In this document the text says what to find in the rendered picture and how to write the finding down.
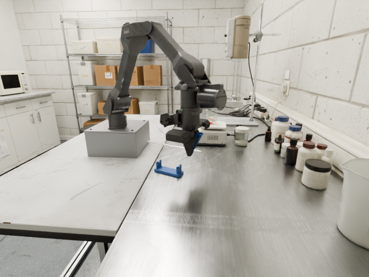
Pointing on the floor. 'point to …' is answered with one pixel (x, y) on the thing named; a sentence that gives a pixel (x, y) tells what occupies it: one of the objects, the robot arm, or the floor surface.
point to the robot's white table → (76, 193)
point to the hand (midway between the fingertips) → (189, 145)
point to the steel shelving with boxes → (89, 74)
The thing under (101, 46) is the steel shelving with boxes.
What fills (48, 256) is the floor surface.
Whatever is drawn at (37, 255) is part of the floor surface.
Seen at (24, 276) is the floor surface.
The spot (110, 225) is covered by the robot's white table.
